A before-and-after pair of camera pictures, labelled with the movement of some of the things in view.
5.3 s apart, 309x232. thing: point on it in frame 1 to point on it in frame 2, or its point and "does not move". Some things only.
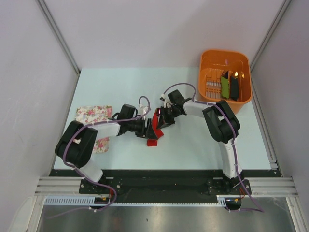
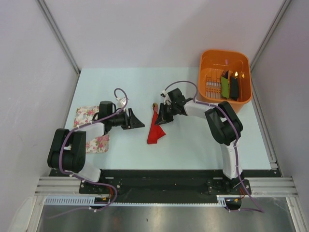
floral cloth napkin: x=88 y=114 does not move
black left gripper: x=148 y=133 to x=134 y=122
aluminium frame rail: x=60 y=186 does not move
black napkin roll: x=234 y=88 does not move
